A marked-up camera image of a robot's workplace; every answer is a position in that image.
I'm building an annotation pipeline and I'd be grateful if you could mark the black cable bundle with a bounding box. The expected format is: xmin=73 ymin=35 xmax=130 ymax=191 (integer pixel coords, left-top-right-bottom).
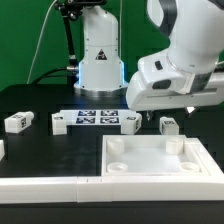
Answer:
xmin=33 ymin=65 xmax=80 ymax=85

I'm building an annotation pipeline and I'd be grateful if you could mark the white cable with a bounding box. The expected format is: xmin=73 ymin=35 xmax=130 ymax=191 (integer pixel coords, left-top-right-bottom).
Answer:
xmin=26 ymin=0 xmax=58 ymax=85

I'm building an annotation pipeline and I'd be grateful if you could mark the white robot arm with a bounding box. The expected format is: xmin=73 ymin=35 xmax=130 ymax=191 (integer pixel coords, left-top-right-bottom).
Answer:
xmin=74 ymin=0 xmax=224 ymax=111

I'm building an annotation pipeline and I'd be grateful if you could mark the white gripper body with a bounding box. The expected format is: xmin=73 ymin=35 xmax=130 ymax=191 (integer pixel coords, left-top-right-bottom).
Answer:
xmin=126 ymin=53 xmax=224 ymax=111

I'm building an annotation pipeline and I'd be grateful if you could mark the white L-shaped fence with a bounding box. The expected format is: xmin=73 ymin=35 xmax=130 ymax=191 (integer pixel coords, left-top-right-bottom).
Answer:
xmin=0 ymin=144 xmax=224 ymax=204

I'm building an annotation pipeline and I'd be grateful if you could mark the white marker base plate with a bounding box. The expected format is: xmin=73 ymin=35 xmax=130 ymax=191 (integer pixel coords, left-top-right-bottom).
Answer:
xmin=60 ymin=109 xmax=136 ymax=126

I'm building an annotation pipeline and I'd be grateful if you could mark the white square table top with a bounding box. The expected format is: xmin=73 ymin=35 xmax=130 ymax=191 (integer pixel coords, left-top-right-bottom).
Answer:
xmin=101 ymin=135 xmax=209 ymax=176

